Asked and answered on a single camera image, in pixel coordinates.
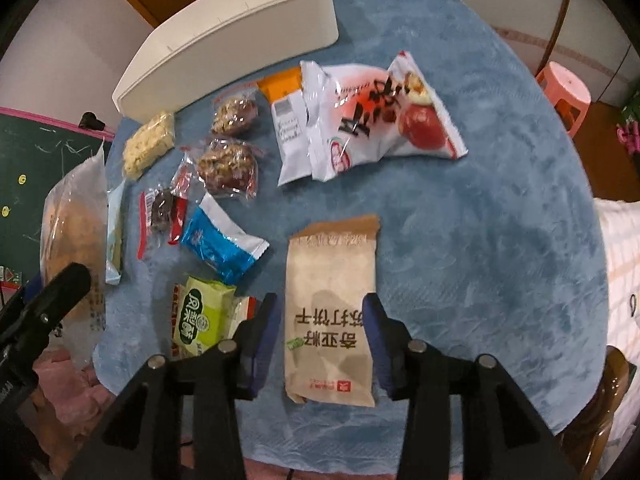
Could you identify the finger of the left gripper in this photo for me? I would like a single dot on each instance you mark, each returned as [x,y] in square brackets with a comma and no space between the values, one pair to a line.
[27,322]

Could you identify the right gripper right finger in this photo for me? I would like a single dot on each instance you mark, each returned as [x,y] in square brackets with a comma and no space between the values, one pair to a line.
[395,354]

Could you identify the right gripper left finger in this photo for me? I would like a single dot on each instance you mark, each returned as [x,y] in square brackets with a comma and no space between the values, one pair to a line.
[256,339]

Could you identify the green snack packet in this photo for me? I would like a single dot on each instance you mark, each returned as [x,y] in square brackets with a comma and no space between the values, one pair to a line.
[204,313]

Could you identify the brown soda cracker packet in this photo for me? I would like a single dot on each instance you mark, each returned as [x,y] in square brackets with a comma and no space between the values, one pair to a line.
[330,267]

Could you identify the blue white snack packet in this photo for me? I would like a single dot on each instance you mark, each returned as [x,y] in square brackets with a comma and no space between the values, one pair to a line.
[219,242]

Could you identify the large clear bread bag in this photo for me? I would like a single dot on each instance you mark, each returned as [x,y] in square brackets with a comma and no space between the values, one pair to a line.
[74,229]

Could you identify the red edged dark candy packet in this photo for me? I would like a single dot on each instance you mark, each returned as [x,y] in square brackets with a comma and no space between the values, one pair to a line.
[161,220]

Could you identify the lower walnut date packet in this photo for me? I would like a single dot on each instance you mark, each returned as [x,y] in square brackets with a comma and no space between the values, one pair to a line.
[225,167]

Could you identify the walnut date packet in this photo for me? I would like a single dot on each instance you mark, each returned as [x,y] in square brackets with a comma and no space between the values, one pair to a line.
[235,113]
[225,167]

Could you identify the blue fuzzy table cloth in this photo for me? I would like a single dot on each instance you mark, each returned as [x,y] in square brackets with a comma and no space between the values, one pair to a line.
[498,252]

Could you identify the wooden chair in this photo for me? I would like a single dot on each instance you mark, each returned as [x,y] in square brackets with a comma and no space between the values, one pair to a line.
[583,440]

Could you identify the yellow puffed rice cake packet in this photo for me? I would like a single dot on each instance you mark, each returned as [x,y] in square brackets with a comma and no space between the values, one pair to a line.
[149,143]

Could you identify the upper walnut date packet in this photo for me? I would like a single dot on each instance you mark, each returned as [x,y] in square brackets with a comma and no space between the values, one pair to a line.
[235,113]

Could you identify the red white jujube snack bag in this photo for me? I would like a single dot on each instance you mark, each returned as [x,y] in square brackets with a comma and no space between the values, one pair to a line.
[359,114]

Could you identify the orange white snack packet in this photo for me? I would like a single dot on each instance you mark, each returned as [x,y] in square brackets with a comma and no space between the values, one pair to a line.
[284,93]

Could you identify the white checked bedding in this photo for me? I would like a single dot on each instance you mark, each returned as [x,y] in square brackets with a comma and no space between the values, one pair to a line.
[619,222]

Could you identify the pink plastic stool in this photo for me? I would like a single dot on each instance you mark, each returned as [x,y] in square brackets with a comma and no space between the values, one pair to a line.
[568,95]

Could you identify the pink toy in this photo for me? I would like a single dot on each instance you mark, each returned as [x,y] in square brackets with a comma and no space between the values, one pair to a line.
[628,131]

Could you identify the white plastic storage bin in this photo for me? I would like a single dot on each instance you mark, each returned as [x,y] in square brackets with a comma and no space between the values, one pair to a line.
[211,43]

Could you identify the green chalkboard pink frame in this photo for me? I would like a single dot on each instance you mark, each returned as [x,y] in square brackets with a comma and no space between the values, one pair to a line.
[36,152]

